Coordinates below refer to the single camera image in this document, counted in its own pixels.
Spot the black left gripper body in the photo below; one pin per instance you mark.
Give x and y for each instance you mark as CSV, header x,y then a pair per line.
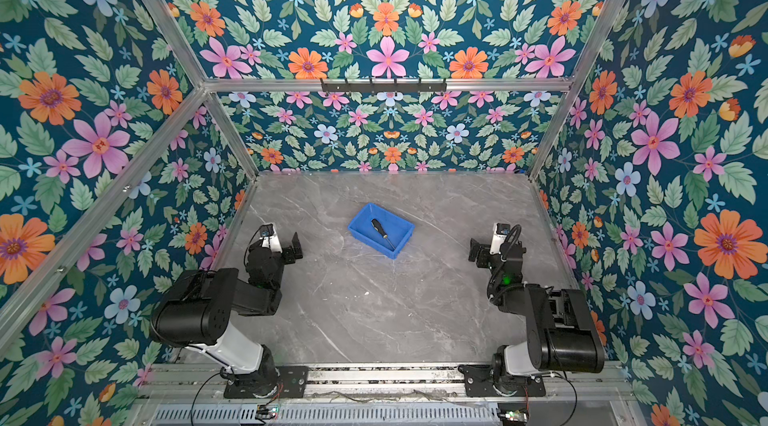
x,y
282,259

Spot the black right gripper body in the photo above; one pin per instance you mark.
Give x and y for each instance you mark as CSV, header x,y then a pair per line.
x,y
487,260

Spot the blue plastic bin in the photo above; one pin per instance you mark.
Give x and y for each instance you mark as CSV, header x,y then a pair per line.
x,y
399,229

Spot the black yellow screwdriver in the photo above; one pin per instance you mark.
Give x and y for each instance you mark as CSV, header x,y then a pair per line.
x,y
380,230

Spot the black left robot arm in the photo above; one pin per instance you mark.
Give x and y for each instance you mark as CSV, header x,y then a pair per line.
x,y
195,312

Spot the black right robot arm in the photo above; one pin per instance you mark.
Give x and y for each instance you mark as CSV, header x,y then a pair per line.
x,y
560,334

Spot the aluminium left diagonal bar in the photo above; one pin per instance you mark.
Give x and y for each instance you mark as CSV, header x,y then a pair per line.
x,y
22,306

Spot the aluminium rear cross bar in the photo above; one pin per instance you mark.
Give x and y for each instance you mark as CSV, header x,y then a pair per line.
x,y
494,85

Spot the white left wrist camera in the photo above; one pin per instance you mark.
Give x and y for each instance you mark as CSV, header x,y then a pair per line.
x,y
268,238

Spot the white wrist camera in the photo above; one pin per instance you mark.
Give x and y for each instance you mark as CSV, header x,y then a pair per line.
x,y
268,238
501,234

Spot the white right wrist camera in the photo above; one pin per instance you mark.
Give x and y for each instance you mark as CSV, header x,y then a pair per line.
x,y
501,234

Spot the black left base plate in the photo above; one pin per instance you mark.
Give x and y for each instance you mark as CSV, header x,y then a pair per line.
x,y
284,381

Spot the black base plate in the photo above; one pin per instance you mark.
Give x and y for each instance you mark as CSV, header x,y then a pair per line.
x,y
284,381
485,380

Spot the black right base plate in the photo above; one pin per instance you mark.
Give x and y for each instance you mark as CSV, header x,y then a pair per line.
x,y
485,380

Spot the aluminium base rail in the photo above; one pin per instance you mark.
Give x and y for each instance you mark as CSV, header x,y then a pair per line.
x,y
358,382

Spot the black hook rail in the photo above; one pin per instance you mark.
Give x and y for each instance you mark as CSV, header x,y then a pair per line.
x,y
371,86

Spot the aluminium corner frame post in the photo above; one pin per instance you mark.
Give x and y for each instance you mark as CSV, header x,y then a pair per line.
x,y
199,81

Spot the aluminium right frame post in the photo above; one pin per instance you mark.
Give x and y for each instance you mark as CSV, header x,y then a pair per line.
x,y
586,61

